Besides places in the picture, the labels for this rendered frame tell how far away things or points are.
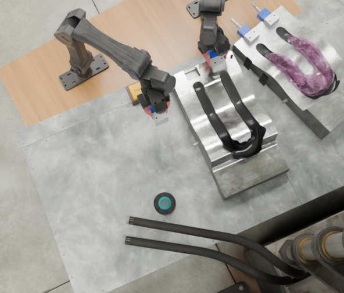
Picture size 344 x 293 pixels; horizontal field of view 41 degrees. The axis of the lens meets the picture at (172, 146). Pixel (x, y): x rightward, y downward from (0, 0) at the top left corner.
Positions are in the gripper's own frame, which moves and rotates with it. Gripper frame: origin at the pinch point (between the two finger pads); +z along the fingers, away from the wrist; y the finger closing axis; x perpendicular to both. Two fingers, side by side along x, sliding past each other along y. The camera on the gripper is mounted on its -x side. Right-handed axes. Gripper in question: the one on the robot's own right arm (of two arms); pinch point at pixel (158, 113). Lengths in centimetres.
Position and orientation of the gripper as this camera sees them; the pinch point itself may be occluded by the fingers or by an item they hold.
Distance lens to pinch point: 165.4
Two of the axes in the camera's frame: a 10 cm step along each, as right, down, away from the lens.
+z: 2.1, 6.4, 7.4
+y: 9.1, -4.0, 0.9
